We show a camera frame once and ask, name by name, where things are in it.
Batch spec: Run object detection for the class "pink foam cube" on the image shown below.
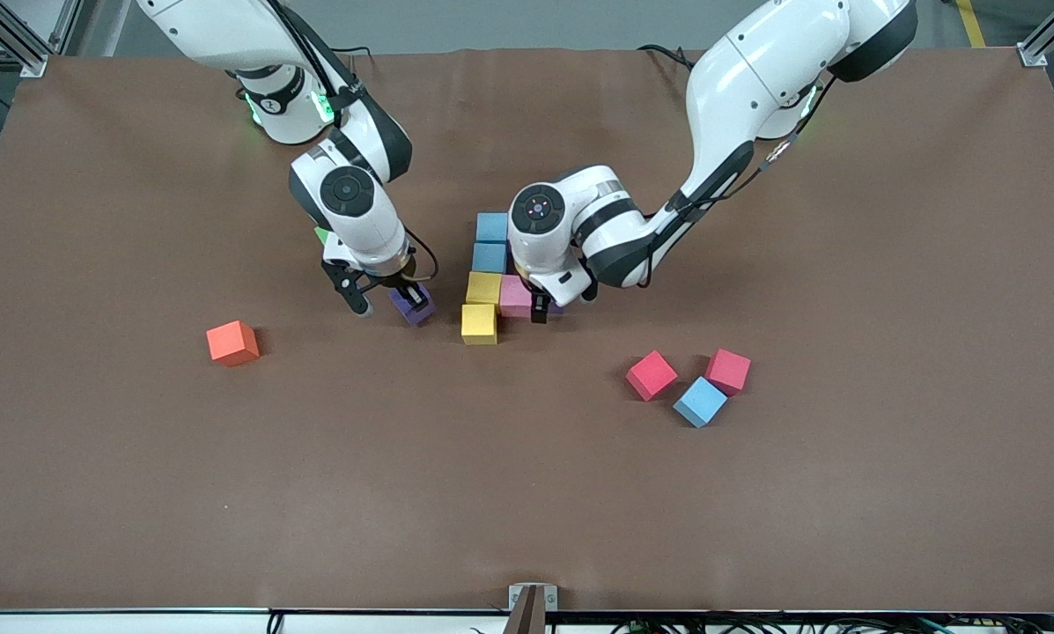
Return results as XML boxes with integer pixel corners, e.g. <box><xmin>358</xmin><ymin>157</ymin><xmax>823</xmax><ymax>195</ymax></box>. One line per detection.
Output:
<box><xmin>498</xmin><ymin>275</ymin><xmax>534</xmax><ymax>320</ymax></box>

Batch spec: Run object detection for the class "aluminium frame post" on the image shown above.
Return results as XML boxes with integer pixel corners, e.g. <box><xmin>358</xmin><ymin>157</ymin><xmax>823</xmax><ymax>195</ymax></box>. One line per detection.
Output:
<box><xmin>1018</xmin><ymin>0</ymin><xmax>1054</xmax><ymax>68</ymax></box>
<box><xmin>0</xmin><ymin>0</ymin><xmax>83</xmax><ymax>78</ymax></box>

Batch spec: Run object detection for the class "brown paper table cover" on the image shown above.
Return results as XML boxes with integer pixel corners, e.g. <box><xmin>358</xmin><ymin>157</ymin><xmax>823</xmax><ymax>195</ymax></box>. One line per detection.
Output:
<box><xmin>0</xmin><ymin>46</ymin><xmax>1054</xmax><ymax>613</ymax></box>

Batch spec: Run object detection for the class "black base cable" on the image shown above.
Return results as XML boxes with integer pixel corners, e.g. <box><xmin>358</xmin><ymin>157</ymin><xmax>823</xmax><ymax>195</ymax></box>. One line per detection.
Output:
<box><xmin>638</xmin><ymin>42</ymin><xmax>708</xmax><ymax>73</ymax></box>

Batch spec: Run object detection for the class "black cable bundle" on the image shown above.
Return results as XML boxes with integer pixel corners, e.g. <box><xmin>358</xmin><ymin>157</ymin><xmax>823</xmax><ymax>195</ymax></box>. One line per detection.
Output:
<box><xmin>610</xmin><ymin>612</ymin><xmax>1054</xmax><ymax>634</ymax></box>

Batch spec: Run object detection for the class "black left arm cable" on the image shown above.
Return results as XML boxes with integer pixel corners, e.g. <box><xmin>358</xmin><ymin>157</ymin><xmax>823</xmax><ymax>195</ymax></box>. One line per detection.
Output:
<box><xmin>641</xmin><ymin>77</ymin><xmax>837</xmax><ymax>288</ymax></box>

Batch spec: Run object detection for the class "orange foam cube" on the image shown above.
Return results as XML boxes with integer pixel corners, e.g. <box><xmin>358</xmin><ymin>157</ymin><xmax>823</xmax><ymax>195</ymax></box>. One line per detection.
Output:
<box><xmin>206</xmin><ymin>320</ymin><xmax>261</xmax><ymax>367</ymax></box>

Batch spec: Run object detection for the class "red foam cube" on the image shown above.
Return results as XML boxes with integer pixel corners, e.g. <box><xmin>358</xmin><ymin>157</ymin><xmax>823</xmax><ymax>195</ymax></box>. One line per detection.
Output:
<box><xmin>705</xmin><ymin>348</ymin><xmax>754</xmax><ymax>397</ymax></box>
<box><xmin>625</xmin><ymin>350</ymin><xmax>679</xmax><ymax>402</ymax></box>

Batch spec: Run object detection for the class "grey metal mounting bracket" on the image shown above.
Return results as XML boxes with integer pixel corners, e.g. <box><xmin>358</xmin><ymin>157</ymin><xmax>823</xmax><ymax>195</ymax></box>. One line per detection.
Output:
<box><xmin>507</xmin><ymin>583</ymin><xmax>559</xmax><ymax>634</ymax></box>

